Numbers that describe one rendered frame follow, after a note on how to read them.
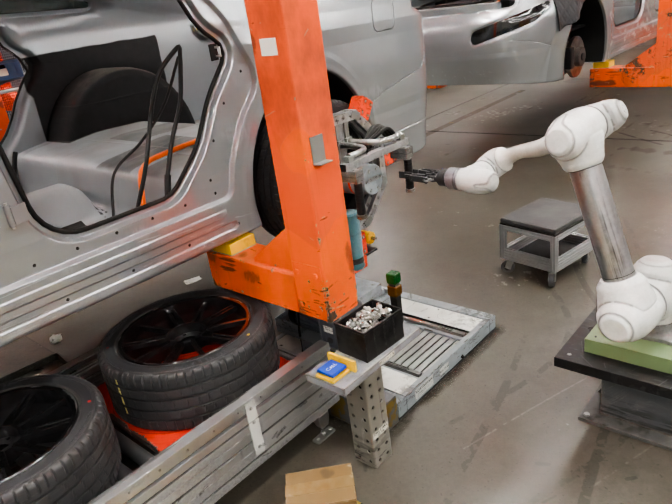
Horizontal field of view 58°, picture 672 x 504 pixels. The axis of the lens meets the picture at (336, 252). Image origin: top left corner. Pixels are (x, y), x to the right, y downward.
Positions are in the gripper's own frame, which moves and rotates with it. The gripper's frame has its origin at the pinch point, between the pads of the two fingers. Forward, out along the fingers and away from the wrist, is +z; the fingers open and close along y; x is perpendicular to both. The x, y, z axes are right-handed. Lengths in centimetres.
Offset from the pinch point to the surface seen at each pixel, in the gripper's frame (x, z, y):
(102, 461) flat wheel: -44, 8, -157
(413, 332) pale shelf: -38, -39, -58
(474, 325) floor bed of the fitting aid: -75, -23, 10
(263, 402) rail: -49, -8, -105
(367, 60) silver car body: 45, 35, 24
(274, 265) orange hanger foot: -15, 11, -74
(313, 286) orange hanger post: -17, -11, -77
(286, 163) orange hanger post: 27, -8, -76
